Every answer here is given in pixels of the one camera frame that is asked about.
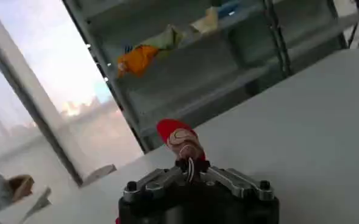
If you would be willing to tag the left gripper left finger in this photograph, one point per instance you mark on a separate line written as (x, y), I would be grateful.
(154, 182)

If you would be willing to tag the red cloth shirt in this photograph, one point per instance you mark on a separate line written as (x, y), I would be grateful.
(179, 137)

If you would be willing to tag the grey metal shelf with cloths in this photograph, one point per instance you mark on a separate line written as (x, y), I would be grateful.
(197, 76)

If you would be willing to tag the black window frame post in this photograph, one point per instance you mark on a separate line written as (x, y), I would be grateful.
(43, 129)

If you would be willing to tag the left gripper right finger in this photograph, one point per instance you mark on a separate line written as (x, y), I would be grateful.
(240, 184)

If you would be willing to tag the white side desk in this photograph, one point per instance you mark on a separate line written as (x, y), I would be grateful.
(11, 213)

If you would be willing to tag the black partition frame post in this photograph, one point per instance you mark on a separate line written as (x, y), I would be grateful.
(278, 39)

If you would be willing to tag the empty grey metal shelf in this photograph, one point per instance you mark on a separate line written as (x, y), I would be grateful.
(313, 27)

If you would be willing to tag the brown wooden chair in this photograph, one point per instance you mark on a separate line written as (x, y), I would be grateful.
(22, 185)

